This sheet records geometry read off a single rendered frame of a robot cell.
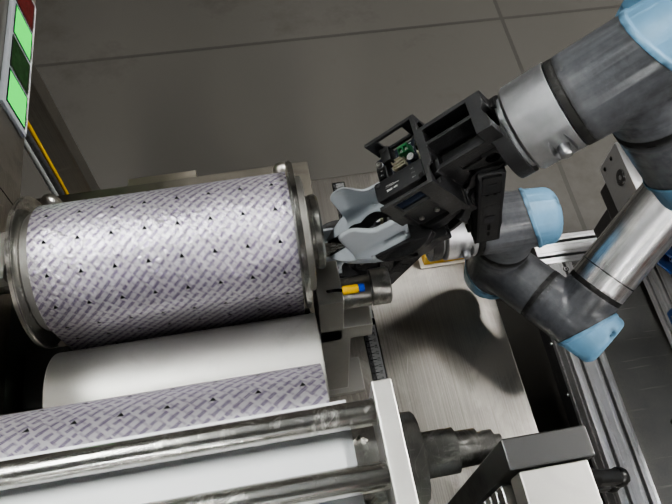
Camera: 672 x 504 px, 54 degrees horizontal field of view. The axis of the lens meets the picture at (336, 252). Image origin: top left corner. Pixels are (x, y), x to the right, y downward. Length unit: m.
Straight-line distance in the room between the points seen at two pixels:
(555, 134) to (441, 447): 0.25
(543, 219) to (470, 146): 0.31
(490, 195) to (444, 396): 0.44
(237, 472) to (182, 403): 0.08
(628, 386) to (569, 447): 1.44
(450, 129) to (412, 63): 2.09
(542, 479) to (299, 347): 0.30
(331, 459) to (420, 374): 0.60
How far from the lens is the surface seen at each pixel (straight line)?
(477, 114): 0.54
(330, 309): 0.69
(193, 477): 0.39
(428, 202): 0.57
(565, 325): 0.90
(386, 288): 0.70
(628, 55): 0.53
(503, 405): 0.98
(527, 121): 0.53
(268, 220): 0.60
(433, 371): 0.98
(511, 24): 2.85
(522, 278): 0.90
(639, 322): 1.93
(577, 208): 2.32
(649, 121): 0.55
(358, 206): 0.64
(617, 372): 1.85
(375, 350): 0.98
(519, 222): 0.83
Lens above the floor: 1.81
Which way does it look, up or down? 60 degrees down
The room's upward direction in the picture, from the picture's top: straight up
